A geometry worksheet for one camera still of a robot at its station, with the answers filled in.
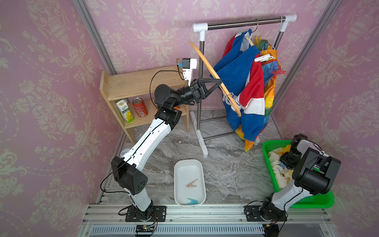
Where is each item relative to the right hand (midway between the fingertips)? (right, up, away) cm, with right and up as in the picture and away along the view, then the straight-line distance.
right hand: (290, 166), depth 88 cm
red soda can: (-87, +34, -6) cm, 94 cm away
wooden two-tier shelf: (-63, +32, +2) cm, 70 cm away
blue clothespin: (-57, -16, -10) cm, 60 cm away
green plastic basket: (+4, -12, -17) cm, 21 cm away
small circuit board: (-81, -27, -15) cm, 87 cm away
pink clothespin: (-59, -9, -5) cm, 60 cm away
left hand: (-49, +38, -38) cm, 72 cm away
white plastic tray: (-62, -3, +1) cm, 62 cm away
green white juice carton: (-94, +35, -11) cm, 101 cm away
